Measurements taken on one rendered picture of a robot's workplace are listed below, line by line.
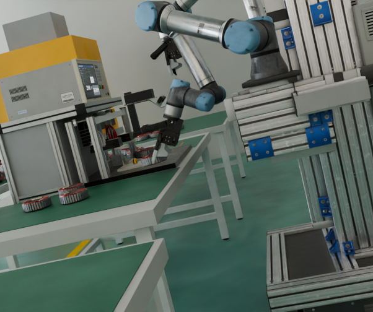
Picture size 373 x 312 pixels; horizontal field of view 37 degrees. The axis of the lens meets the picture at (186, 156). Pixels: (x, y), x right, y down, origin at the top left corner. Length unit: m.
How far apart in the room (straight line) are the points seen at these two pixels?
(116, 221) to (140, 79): 6.42
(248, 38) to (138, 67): 6.04
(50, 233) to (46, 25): 5.12
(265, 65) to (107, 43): 6.08
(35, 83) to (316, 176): 1.34
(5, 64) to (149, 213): 5.11
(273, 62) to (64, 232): 1.02
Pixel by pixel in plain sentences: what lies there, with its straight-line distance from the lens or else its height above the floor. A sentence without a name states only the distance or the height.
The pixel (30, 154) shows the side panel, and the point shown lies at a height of 0.95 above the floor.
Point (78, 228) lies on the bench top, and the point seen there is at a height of 0.74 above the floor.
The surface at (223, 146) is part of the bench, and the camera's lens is 4.19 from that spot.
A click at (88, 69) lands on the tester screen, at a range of 2.73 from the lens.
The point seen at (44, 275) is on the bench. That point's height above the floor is 0.75.
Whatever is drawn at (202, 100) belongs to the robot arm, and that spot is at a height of 1.01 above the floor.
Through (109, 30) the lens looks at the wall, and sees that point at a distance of 8.15.
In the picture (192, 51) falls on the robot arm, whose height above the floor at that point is 1.21.
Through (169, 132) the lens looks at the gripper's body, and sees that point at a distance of 2.27.
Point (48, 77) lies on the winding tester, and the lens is 2.63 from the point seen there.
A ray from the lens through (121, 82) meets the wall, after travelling 8.09.
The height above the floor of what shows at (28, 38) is 2.07.
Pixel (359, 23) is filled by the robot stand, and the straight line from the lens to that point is 2.36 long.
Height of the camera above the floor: 1.06
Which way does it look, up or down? 7 degrees down
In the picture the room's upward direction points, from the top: 14 degrees counter-clockwise
